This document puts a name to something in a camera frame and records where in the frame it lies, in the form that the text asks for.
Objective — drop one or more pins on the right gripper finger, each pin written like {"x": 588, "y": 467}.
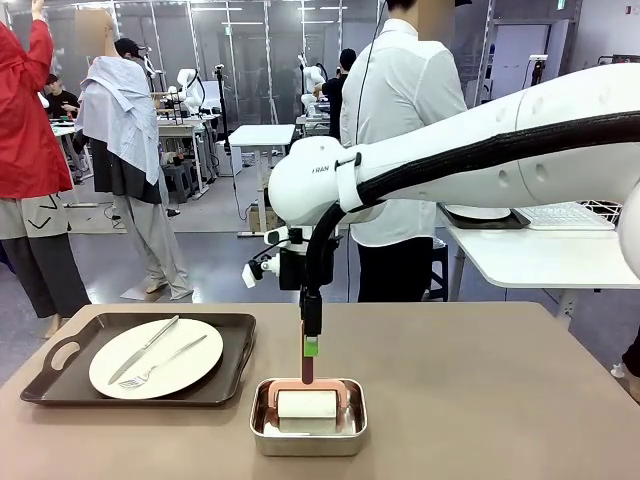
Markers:
{"x": 303, "y": 307}
{"x": 311, "y": 345}

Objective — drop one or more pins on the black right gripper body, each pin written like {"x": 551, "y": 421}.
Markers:
{"x": 291, "y": 270}

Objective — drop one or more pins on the pink lint roller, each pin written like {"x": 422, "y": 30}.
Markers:
{"x": 307, "y": 405}

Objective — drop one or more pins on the dark brown serving tray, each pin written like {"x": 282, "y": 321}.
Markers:
{"x": 520, "y": 223}
{"x": 235, "y": 350}

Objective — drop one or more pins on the white round dinner plate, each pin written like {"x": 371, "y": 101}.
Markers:
{"x": 480, "y": 215}
{"x": 200, "y": 361}

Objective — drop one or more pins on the silver fork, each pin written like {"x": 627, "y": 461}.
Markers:
{"x": 180, "y": 352}

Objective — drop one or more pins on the silver table knife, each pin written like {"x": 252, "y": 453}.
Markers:
{"x": 145, "y": 347}

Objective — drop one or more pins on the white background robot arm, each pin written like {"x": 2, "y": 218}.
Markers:
{"x": 311, "y": 80}
{"x": 189, "y": 87}

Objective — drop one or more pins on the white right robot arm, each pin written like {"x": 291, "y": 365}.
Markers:
{"x": 575, "y": 165}

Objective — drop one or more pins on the cardboard box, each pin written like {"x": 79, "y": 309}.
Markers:
{"x": 259, "y": 220}

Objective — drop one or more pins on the rectangular stainless steel tray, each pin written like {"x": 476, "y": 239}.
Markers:
{"x": 310, "y": 445}

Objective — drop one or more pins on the small white standing desk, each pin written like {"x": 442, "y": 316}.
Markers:
{"x": 260, "y": 135}

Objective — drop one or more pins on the dark stool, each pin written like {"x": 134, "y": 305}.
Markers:
{"x": 439, "y": 272}

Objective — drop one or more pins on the grey plastic step stool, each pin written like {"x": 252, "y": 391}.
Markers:
{"x": 177, "y": 182}

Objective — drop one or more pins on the standing person in black shirt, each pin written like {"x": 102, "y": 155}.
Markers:
{"x": 336, "y": 100}

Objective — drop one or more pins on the person in white shirt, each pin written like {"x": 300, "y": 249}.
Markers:
{"x": 400, "y": 75}

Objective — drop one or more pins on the mannequin in striped shirt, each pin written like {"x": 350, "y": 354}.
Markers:
{"x": 120, "y": 110}

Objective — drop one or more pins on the large white side table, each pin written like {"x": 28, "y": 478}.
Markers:
{"x": 550, "y": 260}

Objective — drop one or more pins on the white power socket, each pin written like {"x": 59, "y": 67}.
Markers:
{"x": 567, "y": 310}

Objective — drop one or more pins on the person with black cap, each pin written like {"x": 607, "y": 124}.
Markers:
{"x": 131, "y": 50}

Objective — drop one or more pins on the seated person in black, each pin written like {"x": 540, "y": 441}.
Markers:
{"x": 60, "y": 97}

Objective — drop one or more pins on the mannequin in red jacket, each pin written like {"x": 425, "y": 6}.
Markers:
{"x": 25, "y": 125}

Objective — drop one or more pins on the bystander leg with white shoe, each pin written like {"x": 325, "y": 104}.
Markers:
{"x": 631, "y": 365}

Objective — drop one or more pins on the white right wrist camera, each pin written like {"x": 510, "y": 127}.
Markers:
{"x": 248, "y": 275}

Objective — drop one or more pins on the black camera tripod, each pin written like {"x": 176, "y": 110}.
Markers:
{"x": 223, "y": 120}

